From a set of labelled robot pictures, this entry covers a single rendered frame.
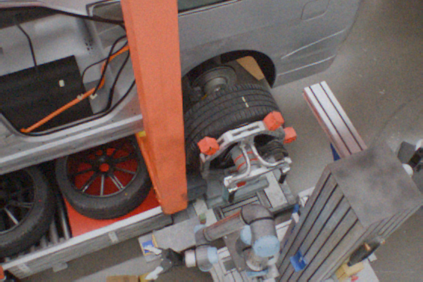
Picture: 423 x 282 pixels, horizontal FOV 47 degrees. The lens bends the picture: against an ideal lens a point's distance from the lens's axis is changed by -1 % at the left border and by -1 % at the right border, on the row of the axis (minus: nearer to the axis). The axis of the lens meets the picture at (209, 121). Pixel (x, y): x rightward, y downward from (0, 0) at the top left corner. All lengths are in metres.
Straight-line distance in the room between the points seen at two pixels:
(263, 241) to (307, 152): 1.98
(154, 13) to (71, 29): 1.99
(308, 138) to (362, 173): 2.41
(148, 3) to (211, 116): 1.34
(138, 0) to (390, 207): 1.06
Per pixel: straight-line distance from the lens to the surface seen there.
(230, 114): 2.81
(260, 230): 2.23
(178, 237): 3.27
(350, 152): 1.81
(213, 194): 3.61
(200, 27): 2.64
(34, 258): 3.45
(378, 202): 1.75
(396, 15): 5.26
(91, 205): 3.35
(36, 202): 3.45
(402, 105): 4.59
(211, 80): 3.24
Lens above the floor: 3.56
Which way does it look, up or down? 59 degrees down
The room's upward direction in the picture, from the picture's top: 2 degrees clockwise
